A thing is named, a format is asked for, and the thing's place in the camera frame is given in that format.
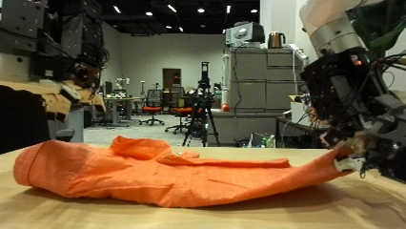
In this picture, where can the orange button-up shirt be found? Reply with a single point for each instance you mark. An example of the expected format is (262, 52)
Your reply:
(169, 175)

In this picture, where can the white cardboard box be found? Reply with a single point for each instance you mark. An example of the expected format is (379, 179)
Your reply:
(299, 114)

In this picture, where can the black side table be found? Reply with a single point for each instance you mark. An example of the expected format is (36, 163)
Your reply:
(298, 133)

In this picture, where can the white power strip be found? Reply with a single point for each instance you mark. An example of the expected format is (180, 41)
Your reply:
(298, 51)

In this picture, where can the tall grey metal cabinet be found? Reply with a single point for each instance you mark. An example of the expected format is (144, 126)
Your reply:
(263, 79)

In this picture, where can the black chair back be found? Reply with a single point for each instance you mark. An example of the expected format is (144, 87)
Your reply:
(21, 120)

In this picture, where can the green plastic bottles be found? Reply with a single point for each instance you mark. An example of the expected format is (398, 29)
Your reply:
(266, 142)

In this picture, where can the wooden workshop desk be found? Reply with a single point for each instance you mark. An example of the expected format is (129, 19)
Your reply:
(120, 100)

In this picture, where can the green leafy plant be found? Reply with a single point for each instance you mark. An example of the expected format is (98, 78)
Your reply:
(381, 22)

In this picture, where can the copper kettle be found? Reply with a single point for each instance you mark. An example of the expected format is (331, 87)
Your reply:
(275, 40)

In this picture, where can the low grey cabinet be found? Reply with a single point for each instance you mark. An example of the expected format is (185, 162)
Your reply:
(241, 127)

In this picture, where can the red ball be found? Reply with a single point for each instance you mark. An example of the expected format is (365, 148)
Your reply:
(225, 108)

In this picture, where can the brown door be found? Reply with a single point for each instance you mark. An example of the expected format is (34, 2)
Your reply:
(170, 78)

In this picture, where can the orange seat office chair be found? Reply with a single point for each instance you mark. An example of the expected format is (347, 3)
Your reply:
(152, 109)
(181, 111)

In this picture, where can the grey boxy machine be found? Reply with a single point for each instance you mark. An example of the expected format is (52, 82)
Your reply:
(243, 34)

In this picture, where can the black camera tripod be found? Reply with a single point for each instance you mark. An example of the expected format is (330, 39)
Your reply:
(204, 105)

